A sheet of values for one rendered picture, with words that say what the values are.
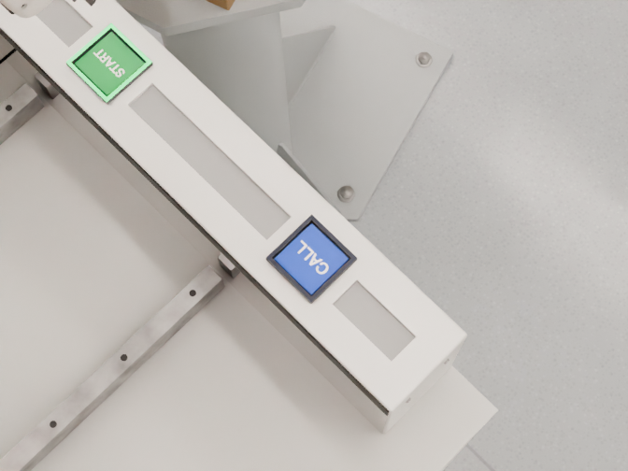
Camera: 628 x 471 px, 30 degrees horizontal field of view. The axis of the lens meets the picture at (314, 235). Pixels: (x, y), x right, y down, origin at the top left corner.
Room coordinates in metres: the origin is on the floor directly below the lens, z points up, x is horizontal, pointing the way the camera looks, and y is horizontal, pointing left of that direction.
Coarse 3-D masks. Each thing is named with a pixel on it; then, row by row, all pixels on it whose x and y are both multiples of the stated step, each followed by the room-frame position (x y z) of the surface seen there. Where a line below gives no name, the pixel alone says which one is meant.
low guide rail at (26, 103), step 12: (24, 84) 0.51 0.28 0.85; (12, 96) 0.49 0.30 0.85; (24, 96) 0.49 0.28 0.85; (36, 96) 0.49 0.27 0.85; (0, 108) 0.48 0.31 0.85; (12, 108) 0.48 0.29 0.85; (24, 108) 0.48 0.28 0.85; (36, 108) 0.49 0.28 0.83; (0, 120) 0.47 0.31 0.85; (12, 120) 0.47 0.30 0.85; (24, 120) 0.48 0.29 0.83; (0, 132) 0.46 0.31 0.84; (12, 132) 0.47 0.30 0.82; (0, 144) 0.45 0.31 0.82
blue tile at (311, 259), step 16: (304, 240) 0.29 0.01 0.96; (320, 240) 0.29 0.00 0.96; (288, 256) 0.28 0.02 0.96; (304, 256) 0.28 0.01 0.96; (320, 256) 0.28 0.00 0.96; (336, 256) 0.28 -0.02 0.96; (288, 272) 0.26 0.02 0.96; (304, 272) 0.26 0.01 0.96; (320, 272) 0.26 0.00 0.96; (304, 288) 0.25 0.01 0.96
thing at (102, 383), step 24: (192, 288) 0.29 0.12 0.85; (216, 288) 0.29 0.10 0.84; (168, 312) 0.26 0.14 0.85; (192, 312) 0.26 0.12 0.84; (144, 336) 0.24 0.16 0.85; (168, 336) 0.24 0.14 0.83; (120, 360) 0.22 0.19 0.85; (144, 360) 0.22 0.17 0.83; (96, 384) 0.20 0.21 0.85; (120, 384) 0.20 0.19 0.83; (72, 408) 0.18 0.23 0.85; (48, 432) 0.16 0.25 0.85; (24, 456) 0.13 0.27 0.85
